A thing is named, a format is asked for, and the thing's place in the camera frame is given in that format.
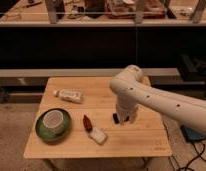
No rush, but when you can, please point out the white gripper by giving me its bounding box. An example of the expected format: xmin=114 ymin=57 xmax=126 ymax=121
xmin=116 ymin=97 xmax=138 ymax=125

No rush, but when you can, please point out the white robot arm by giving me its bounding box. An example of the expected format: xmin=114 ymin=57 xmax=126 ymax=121
xmin=109 ymin=65 xmax=206 ymax=136

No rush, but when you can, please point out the black rectangular box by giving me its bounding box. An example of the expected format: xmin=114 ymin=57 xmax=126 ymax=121
xmin=113 ymin=113 xmax=129 ymax=124

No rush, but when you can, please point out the white wrapped packet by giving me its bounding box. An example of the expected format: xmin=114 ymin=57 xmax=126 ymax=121
xmin=89 ymin=127 xmax=107 ymax=145

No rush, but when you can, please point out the wooden folding table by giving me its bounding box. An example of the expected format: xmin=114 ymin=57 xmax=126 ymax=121
xmin=23 ymin=76 xmax=173 ymax=171

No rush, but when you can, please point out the white plastic bottle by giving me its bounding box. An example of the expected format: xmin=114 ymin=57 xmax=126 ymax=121
xmin=53 ymin=89 xmax=83 ymax=104

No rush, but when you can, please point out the blue foot pedal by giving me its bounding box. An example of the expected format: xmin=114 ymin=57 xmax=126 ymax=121
xmin=180 ymin=125 xmax=206 ymax=143

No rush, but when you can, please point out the white cup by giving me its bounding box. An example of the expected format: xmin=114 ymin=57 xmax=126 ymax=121
xmin=43 ymin=110 xmax=64 ymax=133

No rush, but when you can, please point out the green round plate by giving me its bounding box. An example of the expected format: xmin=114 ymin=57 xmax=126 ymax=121
xmin=35 ymin=108 xmax=71 ymax=143

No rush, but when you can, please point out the long wooden workbench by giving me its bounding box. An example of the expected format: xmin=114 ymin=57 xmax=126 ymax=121
xmin=0 ymin=68 xmax=182 ymax=87

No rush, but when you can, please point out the black floor cable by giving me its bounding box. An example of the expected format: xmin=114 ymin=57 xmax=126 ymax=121
xmin=162 ymin=123 xmax=206 ymax=171

